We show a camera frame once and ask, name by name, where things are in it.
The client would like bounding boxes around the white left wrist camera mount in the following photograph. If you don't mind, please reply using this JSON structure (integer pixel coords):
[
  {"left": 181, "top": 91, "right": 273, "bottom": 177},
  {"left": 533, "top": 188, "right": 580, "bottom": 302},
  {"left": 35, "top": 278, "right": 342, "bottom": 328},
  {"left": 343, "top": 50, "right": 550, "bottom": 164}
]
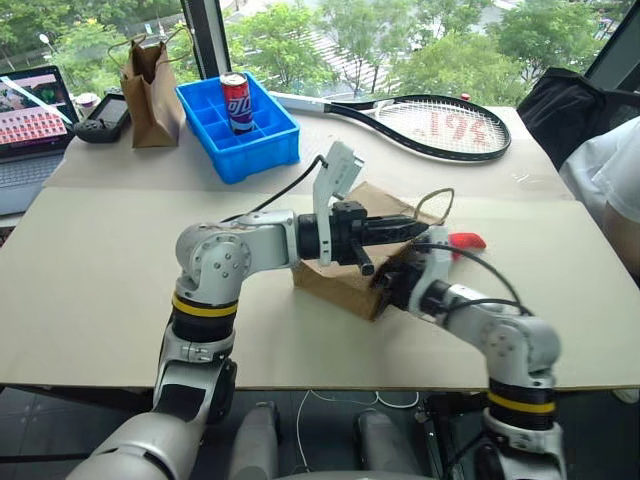
[{"left": 312, "top": 140, "right": 366, "bottom": 267}]

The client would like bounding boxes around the red and blue soda can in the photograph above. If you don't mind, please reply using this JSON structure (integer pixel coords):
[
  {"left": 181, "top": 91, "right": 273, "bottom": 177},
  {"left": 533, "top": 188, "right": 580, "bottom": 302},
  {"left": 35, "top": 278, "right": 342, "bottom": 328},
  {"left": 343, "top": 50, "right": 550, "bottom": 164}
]
[{"left": 219, "top": 71, "right": 252, "bottom": 137}]

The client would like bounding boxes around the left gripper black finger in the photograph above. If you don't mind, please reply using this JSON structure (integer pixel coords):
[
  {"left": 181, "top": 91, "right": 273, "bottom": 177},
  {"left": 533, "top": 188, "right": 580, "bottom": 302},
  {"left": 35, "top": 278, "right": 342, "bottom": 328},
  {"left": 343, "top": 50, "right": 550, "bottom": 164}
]
[
  {"left": 366, "top": 229, "right": 425, "bottom": 247},
  {"left": 364, "top": 215, "right": 431, "bottom": 233}
]

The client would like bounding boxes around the white floor cable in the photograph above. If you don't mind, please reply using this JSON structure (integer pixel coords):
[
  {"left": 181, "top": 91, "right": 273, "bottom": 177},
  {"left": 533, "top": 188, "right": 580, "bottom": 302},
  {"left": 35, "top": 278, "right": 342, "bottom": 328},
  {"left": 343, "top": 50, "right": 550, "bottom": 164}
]
[{"left": 293, "top": 389, "right": 421, "bottom": 475}]

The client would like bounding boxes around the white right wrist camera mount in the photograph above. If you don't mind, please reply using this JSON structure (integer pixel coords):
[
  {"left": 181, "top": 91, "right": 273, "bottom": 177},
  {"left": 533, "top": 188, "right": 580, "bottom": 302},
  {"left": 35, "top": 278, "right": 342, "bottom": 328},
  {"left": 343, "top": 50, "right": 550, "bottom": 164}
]
[{"left": 409, "top": 225, "right": 452, "bottom": 314}]

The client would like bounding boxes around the large beige cardboard sheet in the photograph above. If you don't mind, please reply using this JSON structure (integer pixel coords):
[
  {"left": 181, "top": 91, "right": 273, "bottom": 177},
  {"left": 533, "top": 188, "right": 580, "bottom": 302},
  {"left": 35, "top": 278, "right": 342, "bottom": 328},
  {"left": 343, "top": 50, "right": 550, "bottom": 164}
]
[{"left": 0, "top": 185, "right": 640, "bottom": 392}]

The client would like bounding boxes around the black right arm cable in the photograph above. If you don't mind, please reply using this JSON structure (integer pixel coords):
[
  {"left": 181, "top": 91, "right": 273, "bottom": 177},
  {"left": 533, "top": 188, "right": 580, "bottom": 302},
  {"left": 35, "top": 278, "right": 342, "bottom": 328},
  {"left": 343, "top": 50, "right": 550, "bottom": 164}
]
[{"left": 413, "top": 241, "right": 534, "bottom": 322}]

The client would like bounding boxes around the person in white shirt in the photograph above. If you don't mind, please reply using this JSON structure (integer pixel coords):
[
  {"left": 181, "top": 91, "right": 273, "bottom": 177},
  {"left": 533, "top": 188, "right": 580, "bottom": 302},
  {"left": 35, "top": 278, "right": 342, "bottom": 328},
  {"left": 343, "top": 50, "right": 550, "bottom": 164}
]
[{"left": 558, "top": 116, "right": 640, "bottom": 289}]

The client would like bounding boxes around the grey rounded robot leg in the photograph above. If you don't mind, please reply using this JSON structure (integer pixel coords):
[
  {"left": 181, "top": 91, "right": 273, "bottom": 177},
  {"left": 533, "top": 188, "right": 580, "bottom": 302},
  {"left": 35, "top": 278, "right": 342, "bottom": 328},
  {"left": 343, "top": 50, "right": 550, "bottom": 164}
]
[
  {"left": 227, "top": 401, "right": 282, "bottom": 480},
  {"left": 351, "top": 408, "right": 427, "bottom": 480}
]

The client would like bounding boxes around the blue plastic divided bin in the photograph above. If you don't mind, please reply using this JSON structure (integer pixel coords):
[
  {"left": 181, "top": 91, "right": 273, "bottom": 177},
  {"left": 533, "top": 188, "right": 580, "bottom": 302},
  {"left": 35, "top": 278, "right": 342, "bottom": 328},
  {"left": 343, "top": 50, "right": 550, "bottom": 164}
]
[{"left": 174, "top": 71, "right": 302, "bottom": 186}]

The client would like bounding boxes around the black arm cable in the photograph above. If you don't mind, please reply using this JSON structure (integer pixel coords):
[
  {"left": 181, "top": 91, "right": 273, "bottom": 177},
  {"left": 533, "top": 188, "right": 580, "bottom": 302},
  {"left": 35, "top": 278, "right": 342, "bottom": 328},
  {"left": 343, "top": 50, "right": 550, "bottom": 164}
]
[
  {"left": 219, "top": 155, "right": 330, "bottom": 224},
  {"left": 413, "top": 241, "right": 534, "bottom": 322}
]

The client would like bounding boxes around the black handheld game console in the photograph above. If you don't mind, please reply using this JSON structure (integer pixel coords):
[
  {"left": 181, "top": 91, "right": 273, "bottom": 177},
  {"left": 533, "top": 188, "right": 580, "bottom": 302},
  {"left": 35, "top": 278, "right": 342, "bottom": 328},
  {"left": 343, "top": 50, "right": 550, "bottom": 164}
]
[{"left": 73, "top": 92, "right": 133, "bottom": 145}]

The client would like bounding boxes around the black backpack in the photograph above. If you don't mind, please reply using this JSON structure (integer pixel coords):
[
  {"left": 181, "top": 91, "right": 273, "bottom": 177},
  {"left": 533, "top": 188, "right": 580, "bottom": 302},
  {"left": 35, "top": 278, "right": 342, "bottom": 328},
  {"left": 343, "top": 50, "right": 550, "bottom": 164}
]
[{"left": 516, "top": 66, "right": 640, "bottom": 172}]

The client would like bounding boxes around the tall brown paper bag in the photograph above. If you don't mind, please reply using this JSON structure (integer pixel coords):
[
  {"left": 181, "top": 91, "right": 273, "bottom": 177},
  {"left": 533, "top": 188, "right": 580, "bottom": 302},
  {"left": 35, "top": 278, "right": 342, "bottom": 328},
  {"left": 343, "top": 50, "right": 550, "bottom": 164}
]
[{"left": 106, "top": 25, "right": 195, "bottom": 150}]

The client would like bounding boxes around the black tennis racket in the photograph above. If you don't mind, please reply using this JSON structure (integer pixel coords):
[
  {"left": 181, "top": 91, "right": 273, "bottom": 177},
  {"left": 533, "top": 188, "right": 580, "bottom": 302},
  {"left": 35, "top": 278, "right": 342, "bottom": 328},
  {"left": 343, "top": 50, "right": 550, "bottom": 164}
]
[{"left": 271, "top": 90, "right": 513, "bottom": 164}]

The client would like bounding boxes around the red plush toy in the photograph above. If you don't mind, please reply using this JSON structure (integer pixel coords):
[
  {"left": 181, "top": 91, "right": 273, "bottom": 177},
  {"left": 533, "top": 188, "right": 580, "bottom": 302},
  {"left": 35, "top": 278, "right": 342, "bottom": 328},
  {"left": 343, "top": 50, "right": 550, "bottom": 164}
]
[{"left": 448, "top": 231, "right": 488, "bottom": 262}]

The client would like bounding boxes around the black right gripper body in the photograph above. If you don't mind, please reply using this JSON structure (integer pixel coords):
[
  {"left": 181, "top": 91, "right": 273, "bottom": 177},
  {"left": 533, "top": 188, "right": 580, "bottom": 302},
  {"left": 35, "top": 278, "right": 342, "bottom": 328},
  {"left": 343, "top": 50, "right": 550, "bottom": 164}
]
[{"left": 370, "top": 248, "right": 430, "bottom": 312}]

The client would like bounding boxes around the black window frame post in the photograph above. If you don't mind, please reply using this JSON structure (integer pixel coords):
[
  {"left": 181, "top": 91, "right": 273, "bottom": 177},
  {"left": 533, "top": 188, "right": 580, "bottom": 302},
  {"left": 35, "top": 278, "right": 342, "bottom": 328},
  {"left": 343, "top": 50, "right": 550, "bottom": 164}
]
[{"left": 178, "top": 0, "right": 234, "bottom": 82}]

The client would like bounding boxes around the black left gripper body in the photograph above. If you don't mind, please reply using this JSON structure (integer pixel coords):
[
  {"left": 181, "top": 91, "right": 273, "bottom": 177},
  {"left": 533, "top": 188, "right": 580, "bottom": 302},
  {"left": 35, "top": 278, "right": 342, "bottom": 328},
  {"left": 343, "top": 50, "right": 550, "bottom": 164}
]
[{"left": 328, "top": 199, "right": 376, "bottom": 277}]

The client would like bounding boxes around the grey open laptop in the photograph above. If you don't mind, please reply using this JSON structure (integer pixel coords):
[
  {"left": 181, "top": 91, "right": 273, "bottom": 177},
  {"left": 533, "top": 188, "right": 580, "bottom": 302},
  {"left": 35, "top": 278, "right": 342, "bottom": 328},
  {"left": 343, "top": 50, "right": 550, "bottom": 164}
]
[{"left": 0, "top": 64, "right": 82, "bottom": 218}]

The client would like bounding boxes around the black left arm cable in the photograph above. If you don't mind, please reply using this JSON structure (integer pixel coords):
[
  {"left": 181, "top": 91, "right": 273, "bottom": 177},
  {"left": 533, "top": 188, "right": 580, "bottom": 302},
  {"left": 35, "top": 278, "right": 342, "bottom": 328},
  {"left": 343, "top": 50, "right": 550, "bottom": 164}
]
[{"left": 219, "top": 155, "right": 330, "bottom": 224}]

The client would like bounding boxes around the white lidded cup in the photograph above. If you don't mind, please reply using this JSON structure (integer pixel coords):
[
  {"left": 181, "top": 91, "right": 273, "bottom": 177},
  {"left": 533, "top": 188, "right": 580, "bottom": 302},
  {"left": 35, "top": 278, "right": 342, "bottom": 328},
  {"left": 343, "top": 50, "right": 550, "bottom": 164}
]
[{"left": 74, "top": 92, "right": 102, "bottom": 122}]

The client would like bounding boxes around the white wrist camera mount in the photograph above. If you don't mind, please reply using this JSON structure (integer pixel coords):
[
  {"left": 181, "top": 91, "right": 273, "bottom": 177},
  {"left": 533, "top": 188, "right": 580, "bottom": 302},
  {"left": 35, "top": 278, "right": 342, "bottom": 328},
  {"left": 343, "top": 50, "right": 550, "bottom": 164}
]
[
  {"left": 312, "top": 140, "right": 366, "bottom": 267},
  {"left": 409, "top": 225, "right": 452, "bottom": 314}
]

